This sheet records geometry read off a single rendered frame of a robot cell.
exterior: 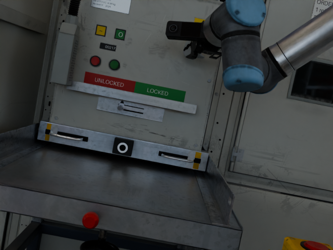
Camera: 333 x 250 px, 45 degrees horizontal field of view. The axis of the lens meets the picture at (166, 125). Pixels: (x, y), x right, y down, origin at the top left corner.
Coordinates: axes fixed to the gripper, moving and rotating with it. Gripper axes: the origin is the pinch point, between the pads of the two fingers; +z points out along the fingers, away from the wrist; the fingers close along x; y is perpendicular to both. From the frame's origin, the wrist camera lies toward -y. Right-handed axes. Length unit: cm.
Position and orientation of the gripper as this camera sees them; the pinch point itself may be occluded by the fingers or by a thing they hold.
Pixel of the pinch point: (184, 51)
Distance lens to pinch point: 124.8
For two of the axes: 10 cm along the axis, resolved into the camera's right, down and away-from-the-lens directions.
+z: -3.0, 1.2, 9.5
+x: 1.2, -9.8, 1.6
